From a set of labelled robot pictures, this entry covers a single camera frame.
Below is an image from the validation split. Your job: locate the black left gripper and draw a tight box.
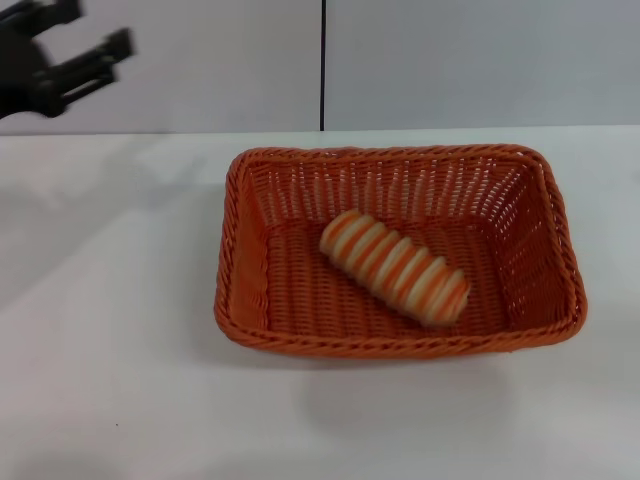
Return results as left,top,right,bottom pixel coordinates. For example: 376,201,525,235
0,0,138,121

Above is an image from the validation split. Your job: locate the orange white striped bread roll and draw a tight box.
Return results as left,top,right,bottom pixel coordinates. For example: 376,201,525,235
319,209,472,329

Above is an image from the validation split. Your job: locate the orange woven rectangular basket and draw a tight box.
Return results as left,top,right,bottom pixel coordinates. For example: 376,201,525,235
213,143,589,362

